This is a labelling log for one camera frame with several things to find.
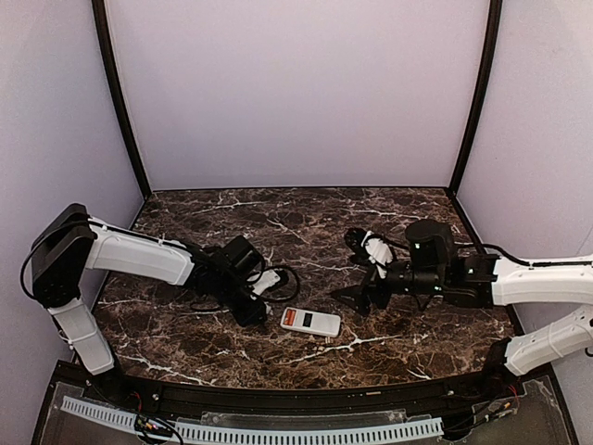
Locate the white remote control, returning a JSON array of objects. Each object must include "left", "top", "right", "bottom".
[{"left": 280, "top": 307, "right": 341, "bottom": 337}]

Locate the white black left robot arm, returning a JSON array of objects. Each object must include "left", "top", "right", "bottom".
[{"left": 19, "top": 203, "right": 281, "bottom": 376}]

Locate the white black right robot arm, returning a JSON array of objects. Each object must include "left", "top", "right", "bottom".
[{"left": 331, "top": 219, "right": 592, "bottom": 378}]

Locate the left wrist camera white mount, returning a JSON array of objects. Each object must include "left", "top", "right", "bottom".
[{"left": 250, "top": 270, "right": 282, "bottom": 296}]

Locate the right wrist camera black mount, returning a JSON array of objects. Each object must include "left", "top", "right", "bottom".
[{"left": 344, "top": 227, "right": 396, "bottom": 279}]

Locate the black front rail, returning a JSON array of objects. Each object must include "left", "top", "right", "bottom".
[{"left": 55, "top": 361, "right": 552, "bottom": 421}]

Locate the white slotted cable duct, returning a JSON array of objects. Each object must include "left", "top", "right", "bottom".
[{"left": 59, "top": 396, "right": 444, "bottom": 444}]

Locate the black corner frame post right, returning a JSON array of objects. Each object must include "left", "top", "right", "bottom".
[{"left": 448, "top": 0, "right": 503, "bottom": 196}]

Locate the black corner frame post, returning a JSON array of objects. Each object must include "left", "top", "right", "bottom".
[
  {"left": 448, "top": 0, "right": 503, "bottom": 196},
  {"left": 91, "top": 0, "right": 152, "bottom": 200}
]

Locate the black corner frame post left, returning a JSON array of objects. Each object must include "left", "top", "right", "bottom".
[{"left": 91, "top": 0, "right": 152, "bottom": 200}]

